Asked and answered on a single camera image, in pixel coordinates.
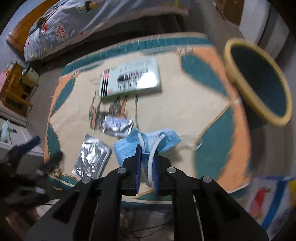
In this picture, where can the blue face mask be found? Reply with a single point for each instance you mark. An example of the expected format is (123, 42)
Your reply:
(129, 150)

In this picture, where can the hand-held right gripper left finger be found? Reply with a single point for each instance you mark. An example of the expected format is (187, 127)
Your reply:
(138, 169)

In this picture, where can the yellow rimmed teal waste bin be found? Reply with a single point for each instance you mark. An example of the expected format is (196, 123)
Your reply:
(259, 85)

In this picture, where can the blue and white carton box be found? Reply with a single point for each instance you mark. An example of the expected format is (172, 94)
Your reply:
(266, 201)

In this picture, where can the white air purifier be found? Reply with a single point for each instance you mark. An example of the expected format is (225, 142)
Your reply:
(261, 25)

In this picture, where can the silver foil packet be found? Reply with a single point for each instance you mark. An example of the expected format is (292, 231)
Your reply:
(91, 157)
(115, 126)

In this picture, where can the wooden side table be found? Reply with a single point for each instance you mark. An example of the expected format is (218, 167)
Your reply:
(13, 92)

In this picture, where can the flat white barcode box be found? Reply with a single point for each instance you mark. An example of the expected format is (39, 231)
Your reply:
(138, 78)

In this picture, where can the wooden nightstand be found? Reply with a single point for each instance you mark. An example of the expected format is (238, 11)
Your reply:
(233, 9)

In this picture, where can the teal and beige rug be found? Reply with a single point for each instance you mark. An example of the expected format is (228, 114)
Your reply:
(173, 104)

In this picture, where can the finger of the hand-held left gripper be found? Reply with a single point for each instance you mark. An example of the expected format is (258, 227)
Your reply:
(52, 162)
(29, 143)

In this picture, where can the wooden bed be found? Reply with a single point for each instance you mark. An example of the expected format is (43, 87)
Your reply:
(23, 30)

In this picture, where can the blue printed blanket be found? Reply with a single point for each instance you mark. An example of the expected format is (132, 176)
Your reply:
(92, 20)

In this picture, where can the white drawer cabinet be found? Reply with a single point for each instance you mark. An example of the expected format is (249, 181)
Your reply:
(20, 136)

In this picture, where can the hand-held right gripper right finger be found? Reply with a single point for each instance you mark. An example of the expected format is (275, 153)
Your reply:
(155, 176)

